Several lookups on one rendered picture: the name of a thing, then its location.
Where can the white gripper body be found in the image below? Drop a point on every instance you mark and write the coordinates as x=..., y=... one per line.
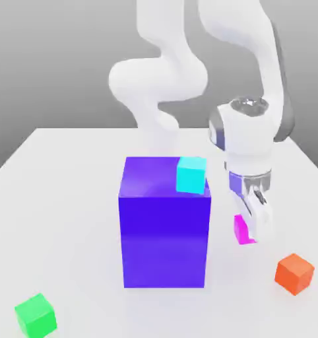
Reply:
x=259, y=214

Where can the small magenta cube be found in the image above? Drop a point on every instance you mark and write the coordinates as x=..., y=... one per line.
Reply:
x=240, y=228

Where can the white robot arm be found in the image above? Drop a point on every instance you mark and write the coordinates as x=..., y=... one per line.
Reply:
x=159, y=79

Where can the small orange cube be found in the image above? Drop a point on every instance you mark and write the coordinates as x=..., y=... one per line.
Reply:
x=293, y=274

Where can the small cyan cube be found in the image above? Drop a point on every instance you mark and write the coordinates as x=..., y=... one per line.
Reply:
x=190, y=177

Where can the small green cube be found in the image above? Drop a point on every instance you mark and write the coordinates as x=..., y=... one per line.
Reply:
x=36, y=317

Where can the large blue box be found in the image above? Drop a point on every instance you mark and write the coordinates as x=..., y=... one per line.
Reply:
x=163, y=232

